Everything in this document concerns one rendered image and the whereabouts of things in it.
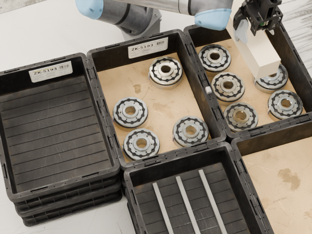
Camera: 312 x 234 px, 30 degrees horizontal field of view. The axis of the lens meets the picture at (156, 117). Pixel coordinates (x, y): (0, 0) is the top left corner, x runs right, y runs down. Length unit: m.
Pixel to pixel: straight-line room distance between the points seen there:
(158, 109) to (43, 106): 0.34
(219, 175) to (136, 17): 0.60
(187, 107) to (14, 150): 0.52
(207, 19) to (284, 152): 0.56
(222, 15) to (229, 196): 0.55
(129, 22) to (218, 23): 0.66
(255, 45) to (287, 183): 0.40
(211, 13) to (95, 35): 0.83
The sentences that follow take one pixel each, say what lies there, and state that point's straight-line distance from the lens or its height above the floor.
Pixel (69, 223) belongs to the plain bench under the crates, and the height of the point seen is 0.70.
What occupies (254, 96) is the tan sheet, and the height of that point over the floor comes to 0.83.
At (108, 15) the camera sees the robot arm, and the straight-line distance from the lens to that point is 1.86.
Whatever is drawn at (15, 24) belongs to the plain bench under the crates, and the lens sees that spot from 2.13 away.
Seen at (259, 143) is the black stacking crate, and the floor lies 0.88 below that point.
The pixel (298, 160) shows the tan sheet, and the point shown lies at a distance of 1.71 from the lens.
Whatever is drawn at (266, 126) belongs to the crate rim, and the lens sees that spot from 1.62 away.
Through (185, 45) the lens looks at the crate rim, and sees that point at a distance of 1.76.
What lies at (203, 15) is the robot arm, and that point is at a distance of 1.30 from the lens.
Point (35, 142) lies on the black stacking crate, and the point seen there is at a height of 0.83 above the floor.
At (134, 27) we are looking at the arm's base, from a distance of 1.93.
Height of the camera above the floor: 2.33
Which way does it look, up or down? 60 degrees down
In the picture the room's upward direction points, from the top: 1 degrees clockwise
